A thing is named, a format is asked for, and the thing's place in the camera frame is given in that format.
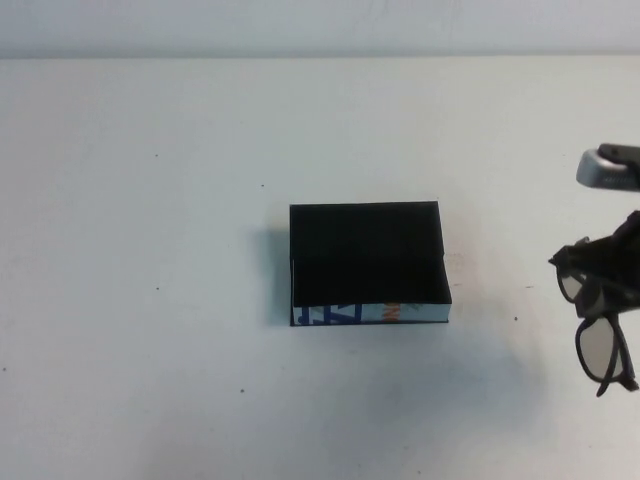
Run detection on black framed glasses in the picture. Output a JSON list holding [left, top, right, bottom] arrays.
[[548, 238, 640, 399]]

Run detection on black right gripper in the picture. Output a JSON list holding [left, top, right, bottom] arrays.
[[573, 209, 640, 320]]

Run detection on black open glasses case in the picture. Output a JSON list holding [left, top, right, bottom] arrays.
[[288, 201, 454, 328]]

